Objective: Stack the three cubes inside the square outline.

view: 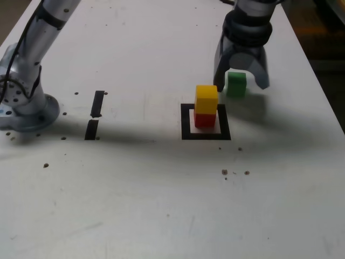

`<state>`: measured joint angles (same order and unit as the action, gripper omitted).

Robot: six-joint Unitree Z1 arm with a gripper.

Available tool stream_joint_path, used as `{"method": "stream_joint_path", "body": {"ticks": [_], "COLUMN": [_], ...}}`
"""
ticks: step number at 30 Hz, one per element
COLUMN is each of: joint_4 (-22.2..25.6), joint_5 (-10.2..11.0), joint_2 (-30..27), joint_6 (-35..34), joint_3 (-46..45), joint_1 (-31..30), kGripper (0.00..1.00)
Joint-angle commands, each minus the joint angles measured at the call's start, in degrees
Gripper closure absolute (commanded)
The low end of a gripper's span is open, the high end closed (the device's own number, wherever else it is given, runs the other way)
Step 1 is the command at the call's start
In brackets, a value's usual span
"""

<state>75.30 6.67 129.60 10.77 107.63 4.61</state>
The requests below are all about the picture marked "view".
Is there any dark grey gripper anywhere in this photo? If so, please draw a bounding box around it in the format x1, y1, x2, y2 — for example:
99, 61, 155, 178
212, 31, 271, 93

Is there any green cube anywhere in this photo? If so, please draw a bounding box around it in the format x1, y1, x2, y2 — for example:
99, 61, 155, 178
225, 71, 247, 98

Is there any yellow cube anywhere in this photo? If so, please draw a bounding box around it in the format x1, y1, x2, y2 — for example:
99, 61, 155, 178
194, 85, 218, 114

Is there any red cube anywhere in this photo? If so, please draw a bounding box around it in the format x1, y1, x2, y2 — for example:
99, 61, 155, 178
194, 112, 216, 128

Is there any black tape square outline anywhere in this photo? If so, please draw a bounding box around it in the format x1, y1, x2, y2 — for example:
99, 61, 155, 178
180, 103, 232, 141

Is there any black tape strip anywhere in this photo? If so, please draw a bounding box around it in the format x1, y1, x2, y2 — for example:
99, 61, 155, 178
84, 90, 105, 141

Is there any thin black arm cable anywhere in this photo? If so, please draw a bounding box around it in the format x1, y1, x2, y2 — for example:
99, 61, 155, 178
0, 0, 45, 105

